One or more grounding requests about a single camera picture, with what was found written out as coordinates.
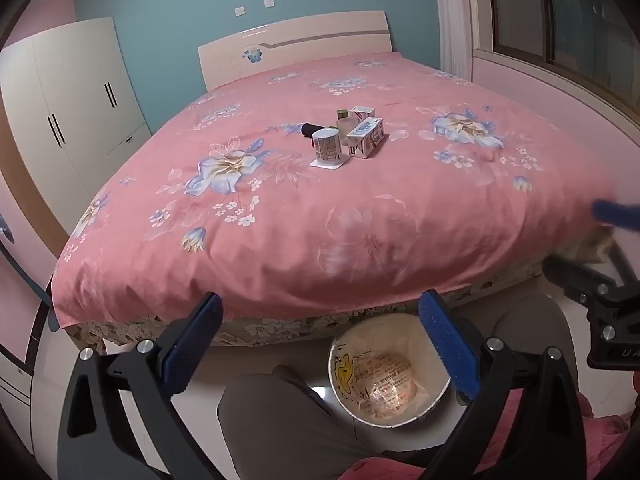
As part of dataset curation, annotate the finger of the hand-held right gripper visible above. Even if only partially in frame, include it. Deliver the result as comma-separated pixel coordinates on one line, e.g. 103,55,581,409
591,198,640,288
542,255,618,308

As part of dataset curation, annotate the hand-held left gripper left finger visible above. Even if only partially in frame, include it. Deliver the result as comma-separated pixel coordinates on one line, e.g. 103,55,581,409
57,291,225,480

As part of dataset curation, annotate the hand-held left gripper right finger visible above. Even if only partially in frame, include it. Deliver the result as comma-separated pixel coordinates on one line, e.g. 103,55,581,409
418,288,586,480

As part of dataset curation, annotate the paper instant noodle bowl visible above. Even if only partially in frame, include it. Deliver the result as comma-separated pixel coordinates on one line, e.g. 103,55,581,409
327,312,452,429

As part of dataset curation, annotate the white yogurt cup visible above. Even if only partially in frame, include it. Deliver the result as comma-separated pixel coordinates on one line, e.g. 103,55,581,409
309,128,349,170

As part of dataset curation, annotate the clear plastic cup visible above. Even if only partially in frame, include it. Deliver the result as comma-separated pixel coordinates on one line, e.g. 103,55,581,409
336,119,359,154

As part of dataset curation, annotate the floral mattress side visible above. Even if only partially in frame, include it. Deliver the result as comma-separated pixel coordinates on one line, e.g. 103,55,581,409
75,272,547,357

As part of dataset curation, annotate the pink fleece garment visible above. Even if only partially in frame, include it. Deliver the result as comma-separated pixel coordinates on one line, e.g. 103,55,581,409
340,394,640,480

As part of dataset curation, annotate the pink floral bedsheet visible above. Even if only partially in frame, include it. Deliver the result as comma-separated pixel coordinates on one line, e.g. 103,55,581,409
52,50,622,332

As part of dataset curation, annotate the white door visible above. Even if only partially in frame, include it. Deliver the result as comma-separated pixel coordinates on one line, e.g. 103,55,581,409
0,210,76,480

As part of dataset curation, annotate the window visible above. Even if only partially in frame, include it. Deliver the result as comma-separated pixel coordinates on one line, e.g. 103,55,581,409
482,0,640,127

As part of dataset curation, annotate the blue and white carton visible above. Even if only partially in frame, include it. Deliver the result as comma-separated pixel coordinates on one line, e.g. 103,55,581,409
346,117,385,160

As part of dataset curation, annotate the white curtain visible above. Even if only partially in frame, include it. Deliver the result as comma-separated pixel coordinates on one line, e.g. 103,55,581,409
432,0,477,82

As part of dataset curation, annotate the white wardrobe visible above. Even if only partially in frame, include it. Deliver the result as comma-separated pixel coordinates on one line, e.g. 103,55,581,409
0,17,153,242

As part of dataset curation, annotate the cream bed headboard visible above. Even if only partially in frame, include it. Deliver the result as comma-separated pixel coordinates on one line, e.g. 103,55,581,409
197,10,394,94

